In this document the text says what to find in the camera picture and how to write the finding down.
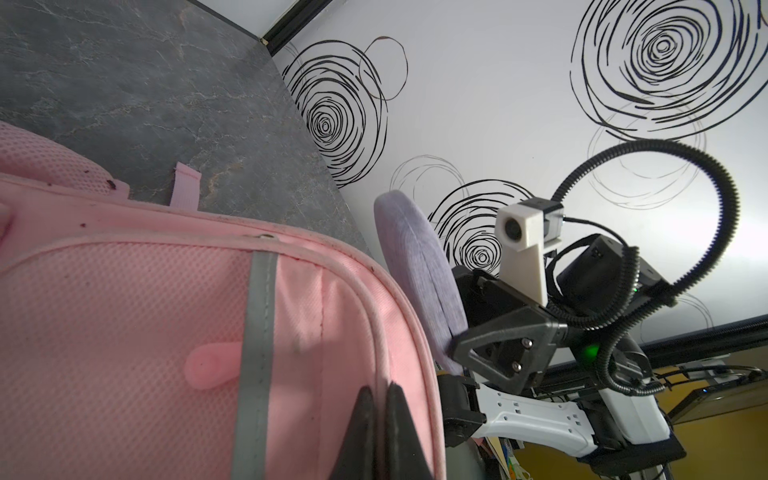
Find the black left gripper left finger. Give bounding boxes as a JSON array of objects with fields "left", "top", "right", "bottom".
[{"left": 329, "top": 387, "right": 378, "bottom": 480}]

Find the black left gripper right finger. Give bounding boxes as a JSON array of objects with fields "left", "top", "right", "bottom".
[{"left": 384, "top": 383, "right": 433, "bottom": 480}]

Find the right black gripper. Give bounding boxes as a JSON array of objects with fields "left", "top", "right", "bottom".
[{"left": 451, "top": 266, "right": 568, "bottom": 395}]

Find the purple glasses case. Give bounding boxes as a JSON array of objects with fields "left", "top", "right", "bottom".
[{"left": 374, "top": 190, "right": 468, "bottom": 375}]

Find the pink student backpack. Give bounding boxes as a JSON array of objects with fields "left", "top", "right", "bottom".
[{"left": 1, "top": 124, "right": 446, "bottom": 479}]

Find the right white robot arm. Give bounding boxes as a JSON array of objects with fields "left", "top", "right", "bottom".
[{"left": 447, "top": 140, "right": 739, "bottom": 477}]

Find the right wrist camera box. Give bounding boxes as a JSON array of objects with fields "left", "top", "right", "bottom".
[{"left": 495, "top": 197, "right": 564, "bottom": 307}]

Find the black corner frame post right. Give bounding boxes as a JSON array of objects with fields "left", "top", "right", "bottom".
[{"left": 262, "top": 0, "right": 331, "bottom": 56}]

